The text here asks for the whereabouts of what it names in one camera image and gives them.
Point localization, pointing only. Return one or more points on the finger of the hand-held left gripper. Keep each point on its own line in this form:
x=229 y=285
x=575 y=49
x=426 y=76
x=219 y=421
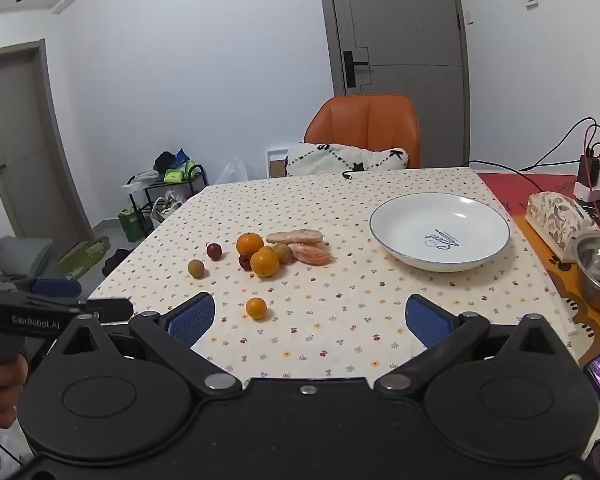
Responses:
x=55 y=287
x=111 y=309

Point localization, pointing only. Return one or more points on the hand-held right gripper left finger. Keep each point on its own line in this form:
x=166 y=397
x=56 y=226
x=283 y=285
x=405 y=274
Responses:
x=192 y=319

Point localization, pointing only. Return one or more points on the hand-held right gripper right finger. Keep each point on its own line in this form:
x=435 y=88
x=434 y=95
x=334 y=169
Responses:
x=427 y=325

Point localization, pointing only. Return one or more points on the brown longan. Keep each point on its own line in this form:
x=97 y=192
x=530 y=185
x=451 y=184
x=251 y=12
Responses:
x=283 y=252
x=196 y=268

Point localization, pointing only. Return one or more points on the small orange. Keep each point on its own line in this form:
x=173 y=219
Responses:
x=256 y=308
x=266 y=248

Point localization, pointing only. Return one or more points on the red plum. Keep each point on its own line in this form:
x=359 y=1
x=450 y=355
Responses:
x=243 y=261
x=213 y=250

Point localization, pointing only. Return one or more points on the white plate with blue rim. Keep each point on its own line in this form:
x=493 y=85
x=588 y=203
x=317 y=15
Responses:
x=405 y=230

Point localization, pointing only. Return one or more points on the pale pomelo segment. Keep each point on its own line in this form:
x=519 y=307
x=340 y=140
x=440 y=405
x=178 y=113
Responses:
x=295 y=236

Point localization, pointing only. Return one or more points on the peeled pink pomelo segment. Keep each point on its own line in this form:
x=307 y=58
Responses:
x=311 y=254

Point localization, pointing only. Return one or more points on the person's left hand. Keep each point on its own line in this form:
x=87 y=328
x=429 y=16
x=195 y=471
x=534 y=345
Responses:
x=2 y=376

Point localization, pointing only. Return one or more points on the grey sofa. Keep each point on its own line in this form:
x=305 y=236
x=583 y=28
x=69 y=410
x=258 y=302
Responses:
x=25 y=256

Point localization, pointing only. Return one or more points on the green floor bag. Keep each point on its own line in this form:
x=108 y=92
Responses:
x=85 y=255

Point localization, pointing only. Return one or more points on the black floor item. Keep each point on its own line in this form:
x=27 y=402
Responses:
x=117 y=260

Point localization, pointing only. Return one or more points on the white bag under rack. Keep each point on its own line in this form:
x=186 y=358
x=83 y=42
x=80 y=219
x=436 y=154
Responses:
x=165 y=207

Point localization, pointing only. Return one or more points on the black metal rack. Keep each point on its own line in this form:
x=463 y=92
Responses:
x=142 y=195

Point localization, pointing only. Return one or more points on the orange paw print mat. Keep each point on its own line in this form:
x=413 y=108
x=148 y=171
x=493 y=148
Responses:
x=555 y=280

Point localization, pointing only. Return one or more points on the white item on rack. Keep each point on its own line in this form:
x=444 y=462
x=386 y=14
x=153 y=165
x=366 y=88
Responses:
x=142 y=177

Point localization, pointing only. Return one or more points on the plain grey door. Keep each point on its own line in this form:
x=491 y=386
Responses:
x=25 y=150

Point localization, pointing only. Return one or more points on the green packets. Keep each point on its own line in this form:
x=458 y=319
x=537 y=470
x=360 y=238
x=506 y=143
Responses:
x=177 y=175

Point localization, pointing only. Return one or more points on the white plastic bag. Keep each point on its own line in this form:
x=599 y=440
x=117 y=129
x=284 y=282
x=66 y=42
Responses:
x=232 y=172

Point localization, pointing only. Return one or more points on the black item on rack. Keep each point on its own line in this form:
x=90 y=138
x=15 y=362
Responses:
x=164 y=160

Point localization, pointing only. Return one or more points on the floral white tablecloth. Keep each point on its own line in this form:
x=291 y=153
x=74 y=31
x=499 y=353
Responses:
x=330 y=200

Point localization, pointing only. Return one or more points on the red table mat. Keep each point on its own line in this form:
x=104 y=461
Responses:
x=515 y=190

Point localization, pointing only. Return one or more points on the blue bag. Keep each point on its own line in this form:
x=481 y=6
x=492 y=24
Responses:
x=182 y=155

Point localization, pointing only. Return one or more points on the floral tissue box cover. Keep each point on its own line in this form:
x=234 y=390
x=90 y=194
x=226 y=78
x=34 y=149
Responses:
x=555 y=217

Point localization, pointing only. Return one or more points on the white framed board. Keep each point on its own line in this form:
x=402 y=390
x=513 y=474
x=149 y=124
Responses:
x=275 y=160

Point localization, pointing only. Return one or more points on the white cushion with black pattern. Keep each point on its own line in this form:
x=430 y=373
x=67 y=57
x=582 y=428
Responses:
x=320 y=160

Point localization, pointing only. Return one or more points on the white power strip box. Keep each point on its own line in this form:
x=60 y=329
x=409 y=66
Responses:
x=592 y=191

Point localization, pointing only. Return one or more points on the orange chair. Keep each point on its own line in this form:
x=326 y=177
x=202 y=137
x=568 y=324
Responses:
x=360 y=120

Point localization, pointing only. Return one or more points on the black charger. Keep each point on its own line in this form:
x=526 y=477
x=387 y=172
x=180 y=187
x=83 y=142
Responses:
x=590 y=166

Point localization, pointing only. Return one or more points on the grey door with lock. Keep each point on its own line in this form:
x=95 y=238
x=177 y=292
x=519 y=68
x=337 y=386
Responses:
x=405 y=10

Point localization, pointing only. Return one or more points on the small wall switch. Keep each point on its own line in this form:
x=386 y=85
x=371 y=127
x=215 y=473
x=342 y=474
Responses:
x=469 y=16

